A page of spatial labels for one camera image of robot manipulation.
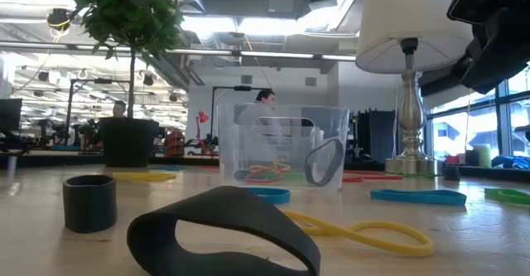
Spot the long red rubber band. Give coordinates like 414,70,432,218
342,173,403,183

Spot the long yellow rubber band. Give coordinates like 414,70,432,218
283,210,435,258

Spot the clear plastic bin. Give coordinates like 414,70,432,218
216,103,351,192

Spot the white lamp shade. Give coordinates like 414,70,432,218
354,0,477,75

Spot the green cylinder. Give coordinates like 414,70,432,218
473,143,493,168

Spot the silver lamp base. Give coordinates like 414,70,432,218
383,37,443,175

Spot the blue object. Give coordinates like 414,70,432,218
491,154,530,170

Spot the black cabinet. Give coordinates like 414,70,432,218
356,109,398,164

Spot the red desk lamp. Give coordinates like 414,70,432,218
195,109,211,155

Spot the red machine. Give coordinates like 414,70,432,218
165,129,186,157

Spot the artificial green plant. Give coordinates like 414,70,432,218
70,0,186,119

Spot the black plant pot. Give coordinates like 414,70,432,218
97,116,161,168

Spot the seated person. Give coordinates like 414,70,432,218
111,100,128,119

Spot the black ceiling fixture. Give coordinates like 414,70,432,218
46,7,72,32

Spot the black monitor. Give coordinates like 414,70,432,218
0,98,23,133

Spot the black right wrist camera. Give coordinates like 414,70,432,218
446,0,484,25

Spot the black frame rail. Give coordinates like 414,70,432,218
438,162,530,183
0,153,388,172

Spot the black rig frame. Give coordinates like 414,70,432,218
65,78,130,144
210,85,273,144

